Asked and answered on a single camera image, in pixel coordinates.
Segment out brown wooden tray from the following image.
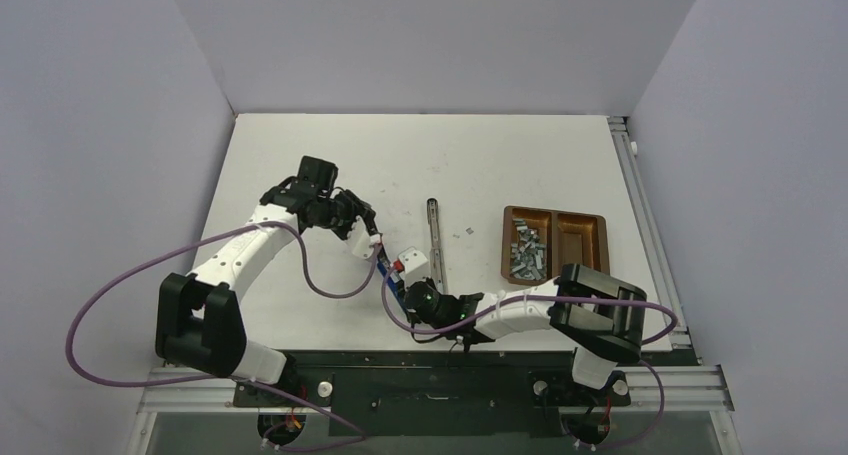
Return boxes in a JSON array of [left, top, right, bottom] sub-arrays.
[[501, 205, 611, 285]]

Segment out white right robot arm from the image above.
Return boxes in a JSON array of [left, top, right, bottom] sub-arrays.
[[402, 264, 647, 403]]

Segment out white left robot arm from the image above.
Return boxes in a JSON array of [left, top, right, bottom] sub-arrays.
[[155, 156, 382, 405]]

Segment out pile of grey staples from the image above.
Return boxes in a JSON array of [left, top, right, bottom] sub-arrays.
[[509, 218, 547, 282]]

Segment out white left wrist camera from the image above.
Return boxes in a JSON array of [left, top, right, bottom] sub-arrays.
[[344, 216, 382, 260]]

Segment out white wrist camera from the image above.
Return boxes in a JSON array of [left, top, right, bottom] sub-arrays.
[[393, 247, 432, 285], [344, 216, 382, 260]]

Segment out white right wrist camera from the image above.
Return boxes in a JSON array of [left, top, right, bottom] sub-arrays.
[[393, 247, 432, 285]]

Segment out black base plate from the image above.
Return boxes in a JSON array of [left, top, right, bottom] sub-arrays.
[[231, 349, 700, 438]]

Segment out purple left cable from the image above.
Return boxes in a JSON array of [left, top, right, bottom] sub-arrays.
[[64, 220, 386, 453]]

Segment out aluminium rail frame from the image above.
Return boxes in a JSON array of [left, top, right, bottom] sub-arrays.
[[135, 115, 743, 455]]

